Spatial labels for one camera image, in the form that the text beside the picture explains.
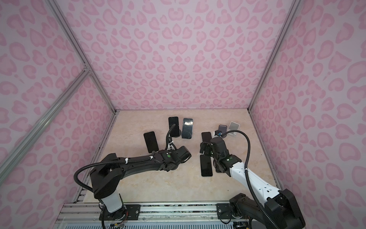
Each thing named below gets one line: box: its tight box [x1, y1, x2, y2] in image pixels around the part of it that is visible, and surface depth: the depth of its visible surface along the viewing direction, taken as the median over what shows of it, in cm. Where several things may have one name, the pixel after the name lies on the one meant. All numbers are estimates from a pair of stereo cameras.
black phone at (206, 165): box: [199, 154, 213, 177], surface depth 93 cm
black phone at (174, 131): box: [168, 116, 180, 137], surface depth 100 cm
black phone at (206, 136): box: [201, 131, 213, 143], surface depth 106 cm
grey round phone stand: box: [218, 124, 228, 139], surface depth 100 cm
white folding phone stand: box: [227, 121, 241, 137], surface depth 102 cm
